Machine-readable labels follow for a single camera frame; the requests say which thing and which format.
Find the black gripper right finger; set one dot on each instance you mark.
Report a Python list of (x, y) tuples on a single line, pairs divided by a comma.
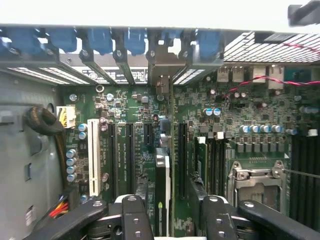
[(217, 222)]

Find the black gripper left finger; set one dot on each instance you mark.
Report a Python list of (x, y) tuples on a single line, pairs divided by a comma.
[(135, 220)]

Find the CPU socket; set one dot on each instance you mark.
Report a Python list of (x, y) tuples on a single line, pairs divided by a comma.
[(257, 185)]

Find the green RAM stick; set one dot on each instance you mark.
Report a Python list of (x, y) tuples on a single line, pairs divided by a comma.
[(201, 155)]

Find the white expansion slot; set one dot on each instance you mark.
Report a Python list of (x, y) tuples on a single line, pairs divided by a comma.
[(94, 155)]

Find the short black expansion slot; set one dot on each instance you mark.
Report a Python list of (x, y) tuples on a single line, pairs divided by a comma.
[(148, 135)]

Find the metal locking lever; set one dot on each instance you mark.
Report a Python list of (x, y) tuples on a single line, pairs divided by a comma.
[(305, 173)]

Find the green motherboard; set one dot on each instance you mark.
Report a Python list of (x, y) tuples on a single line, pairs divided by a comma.
[(250, 117)]

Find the white power connector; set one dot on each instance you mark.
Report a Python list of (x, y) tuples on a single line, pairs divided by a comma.
[(65, 116)]

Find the grey power supply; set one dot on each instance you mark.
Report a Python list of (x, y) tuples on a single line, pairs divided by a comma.
[(15, 175)]

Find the blue slot clip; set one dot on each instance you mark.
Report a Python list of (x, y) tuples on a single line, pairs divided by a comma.
[(17, 42), (62, 40), (207, 47), (135, 41), (100, 41)]

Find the black open PC case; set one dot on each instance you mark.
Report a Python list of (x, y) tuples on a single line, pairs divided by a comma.
[(250, 50)]

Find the dark grey bar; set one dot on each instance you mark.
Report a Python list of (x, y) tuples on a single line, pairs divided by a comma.
[(305, 13)]

